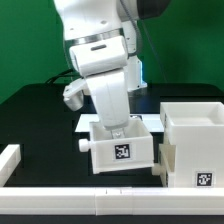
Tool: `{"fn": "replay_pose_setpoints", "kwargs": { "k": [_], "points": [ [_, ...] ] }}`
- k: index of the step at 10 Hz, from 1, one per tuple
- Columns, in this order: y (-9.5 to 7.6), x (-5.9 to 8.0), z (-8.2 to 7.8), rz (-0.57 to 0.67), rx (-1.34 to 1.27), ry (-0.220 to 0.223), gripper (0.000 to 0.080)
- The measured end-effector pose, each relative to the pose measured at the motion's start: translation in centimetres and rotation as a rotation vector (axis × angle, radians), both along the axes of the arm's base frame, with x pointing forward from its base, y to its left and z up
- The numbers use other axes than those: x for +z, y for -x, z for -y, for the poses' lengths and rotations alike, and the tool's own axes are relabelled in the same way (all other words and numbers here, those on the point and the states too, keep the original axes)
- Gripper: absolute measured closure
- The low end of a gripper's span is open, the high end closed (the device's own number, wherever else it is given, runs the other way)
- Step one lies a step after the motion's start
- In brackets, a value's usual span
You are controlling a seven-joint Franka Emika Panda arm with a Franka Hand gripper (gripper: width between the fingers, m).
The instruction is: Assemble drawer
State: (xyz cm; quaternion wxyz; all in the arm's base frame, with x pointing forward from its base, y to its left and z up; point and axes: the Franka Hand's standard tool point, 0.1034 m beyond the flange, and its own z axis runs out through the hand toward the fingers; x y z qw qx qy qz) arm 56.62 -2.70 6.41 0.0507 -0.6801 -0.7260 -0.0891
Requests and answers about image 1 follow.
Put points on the white fence rail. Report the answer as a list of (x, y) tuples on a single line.
[(9, 159), (112, 201)]

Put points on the white front fence rail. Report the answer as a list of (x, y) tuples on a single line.
[(112, 201)]

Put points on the white drawer box without knob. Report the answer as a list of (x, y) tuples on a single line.
[(134, 151)]

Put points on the white drawer cabinet housing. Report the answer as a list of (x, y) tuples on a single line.
[(197, 131)]

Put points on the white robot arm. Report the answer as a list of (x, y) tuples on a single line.
[(93, 29)]

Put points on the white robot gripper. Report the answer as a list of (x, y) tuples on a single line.
[(109, 95)]

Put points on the white left fence rail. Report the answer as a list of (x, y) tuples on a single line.
[(9, 159)]

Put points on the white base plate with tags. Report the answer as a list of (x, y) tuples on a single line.
[(151, 121)]

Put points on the white drawer box with knob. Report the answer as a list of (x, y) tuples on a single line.
[(165, 167)]

